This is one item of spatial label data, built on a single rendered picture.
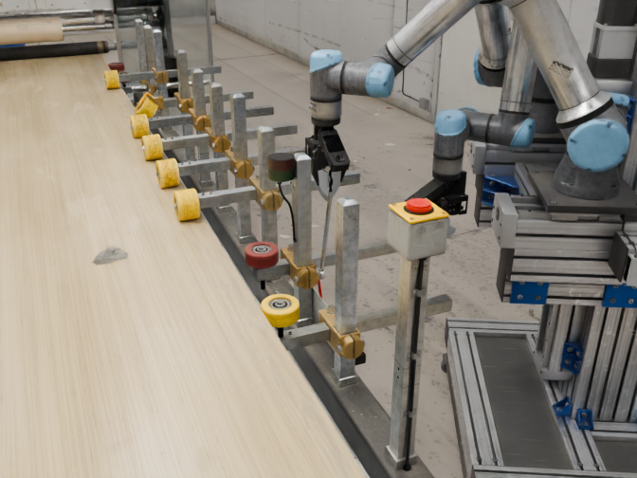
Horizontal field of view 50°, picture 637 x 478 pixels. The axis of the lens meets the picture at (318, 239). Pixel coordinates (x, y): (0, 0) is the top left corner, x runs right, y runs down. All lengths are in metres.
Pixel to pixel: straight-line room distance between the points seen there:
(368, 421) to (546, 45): 0.83
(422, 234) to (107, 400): 0.59
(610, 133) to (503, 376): 1.16
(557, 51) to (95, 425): 1.10
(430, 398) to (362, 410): 1.17
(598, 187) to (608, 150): 0.19
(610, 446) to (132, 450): 1.53
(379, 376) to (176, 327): 1.45
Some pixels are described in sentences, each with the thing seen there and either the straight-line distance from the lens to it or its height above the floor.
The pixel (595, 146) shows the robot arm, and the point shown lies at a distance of 1.50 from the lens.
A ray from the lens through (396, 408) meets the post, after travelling 1.27.
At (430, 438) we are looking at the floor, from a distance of 2.46.
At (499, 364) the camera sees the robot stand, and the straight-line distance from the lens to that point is 2.48.
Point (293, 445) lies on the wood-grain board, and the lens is 1.09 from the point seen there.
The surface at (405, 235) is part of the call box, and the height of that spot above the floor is 1.19.
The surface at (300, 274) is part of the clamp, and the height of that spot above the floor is 0.86.
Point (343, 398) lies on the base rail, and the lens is 1.49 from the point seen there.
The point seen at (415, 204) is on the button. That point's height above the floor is 1.23.
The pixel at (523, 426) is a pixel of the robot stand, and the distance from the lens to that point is 2.25.
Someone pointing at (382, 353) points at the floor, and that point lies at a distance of 2.82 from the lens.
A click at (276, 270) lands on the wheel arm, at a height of 0.85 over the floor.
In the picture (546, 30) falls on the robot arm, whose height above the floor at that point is 1.42.
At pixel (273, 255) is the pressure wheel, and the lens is 1.61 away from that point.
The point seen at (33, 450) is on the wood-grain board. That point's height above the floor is 0.90.
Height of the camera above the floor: 1.65
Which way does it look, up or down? 26 degrees down
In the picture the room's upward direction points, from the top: straight up
